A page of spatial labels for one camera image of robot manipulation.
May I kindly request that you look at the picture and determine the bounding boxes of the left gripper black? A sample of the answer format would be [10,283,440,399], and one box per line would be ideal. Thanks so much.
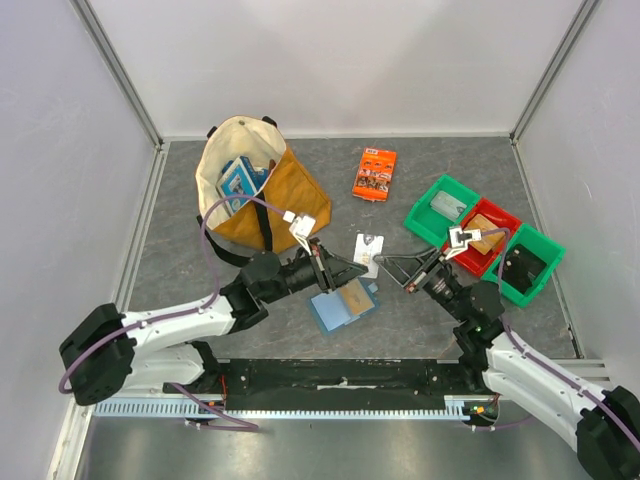
[263,237,367,303]

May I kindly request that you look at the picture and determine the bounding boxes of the silver white credit card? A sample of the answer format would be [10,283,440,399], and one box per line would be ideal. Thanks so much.
[353,233,384,279]

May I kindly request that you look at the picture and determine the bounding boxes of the blue card holder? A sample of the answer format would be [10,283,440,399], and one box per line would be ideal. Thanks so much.
[308,278,379,335]

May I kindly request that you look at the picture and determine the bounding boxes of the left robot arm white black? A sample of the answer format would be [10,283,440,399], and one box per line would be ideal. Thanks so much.
[59,239,368,406]

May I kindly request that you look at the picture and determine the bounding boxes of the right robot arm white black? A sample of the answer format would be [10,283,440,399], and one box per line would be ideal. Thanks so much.
[374,248,639,479]

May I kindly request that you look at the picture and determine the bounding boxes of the silver cards in bin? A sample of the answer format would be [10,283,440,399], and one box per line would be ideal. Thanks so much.
[430,190,467,222]

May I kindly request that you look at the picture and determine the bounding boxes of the gold cards in bin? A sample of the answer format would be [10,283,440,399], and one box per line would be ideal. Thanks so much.
[466,214,505,255]

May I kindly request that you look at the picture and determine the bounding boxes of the black cards in bin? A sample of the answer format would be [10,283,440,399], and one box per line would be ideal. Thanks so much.
[501,244,547,294]

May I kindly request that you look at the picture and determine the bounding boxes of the red bin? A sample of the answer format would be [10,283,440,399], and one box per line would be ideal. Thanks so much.
[436,198,522,277]

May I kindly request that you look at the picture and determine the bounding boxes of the green bin far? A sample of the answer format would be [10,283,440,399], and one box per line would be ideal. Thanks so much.
[404,174,480,247]

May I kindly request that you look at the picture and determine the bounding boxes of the green bin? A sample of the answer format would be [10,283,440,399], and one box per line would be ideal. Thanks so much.
[481,224,566,308]
[404,174,480,247]

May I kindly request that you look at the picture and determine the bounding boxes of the orange screw box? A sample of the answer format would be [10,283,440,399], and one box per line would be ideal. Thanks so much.
[352,147,397,202]

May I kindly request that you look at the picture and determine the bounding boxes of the tan tote bag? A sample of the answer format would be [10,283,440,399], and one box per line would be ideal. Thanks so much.
[195,115,331,253]

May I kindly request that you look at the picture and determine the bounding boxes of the green bin near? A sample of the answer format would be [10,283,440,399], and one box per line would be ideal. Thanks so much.
[481,224,566,308]

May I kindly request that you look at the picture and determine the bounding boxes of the blue box in bag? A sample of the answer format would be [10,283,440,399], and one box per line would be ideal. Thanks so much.
[216,156,269,197]

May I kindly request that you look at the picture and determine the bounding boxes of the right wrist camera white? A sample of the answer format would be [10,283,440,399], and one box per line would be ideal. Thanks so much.
[445,226,482,260]

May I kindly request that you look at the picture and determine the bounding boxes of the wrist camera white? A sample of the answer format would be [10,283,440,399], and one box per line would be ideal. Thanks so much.
[445,226,482,260]
[282,210,316,252]

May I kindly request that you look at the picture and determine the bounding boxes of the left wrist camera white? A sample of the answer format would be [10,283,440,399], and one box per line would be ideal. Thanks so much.
[282,210,316,252]

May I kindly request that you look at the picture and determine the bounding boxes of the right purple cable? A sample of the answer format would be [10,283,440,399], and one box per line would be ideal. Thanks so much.
[472,227,640,451]

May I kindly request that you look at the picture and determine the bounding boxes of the purple cable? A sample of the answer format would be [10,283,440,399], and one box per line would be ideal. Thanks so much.
[58,194,296,431]
[472,227,640,451]

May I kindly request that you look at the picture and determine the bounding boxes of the slotted cable duct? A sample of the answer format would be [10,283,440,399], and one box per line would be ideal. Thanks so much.
[93,397,470,421]

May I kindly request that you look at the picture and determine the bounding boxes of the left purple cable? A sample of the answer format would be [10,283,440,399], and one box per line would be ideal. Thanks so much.
[58,194,296,431]

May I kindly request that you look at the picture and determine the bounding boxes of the right aluminium frame post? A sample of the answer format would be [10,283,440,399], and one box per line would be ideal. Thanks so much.
[509,0,601,146]

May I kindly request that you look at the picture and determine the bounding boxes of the aluminium frame post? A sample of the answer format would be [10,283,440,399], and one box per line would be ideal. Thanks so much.
[509,0,601,146]
[69,0,166,151]

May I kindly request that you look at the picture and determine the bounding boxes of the left aluminium frame post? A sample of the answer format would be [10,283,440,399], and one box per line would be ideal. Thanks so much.
[69,0,166,151]

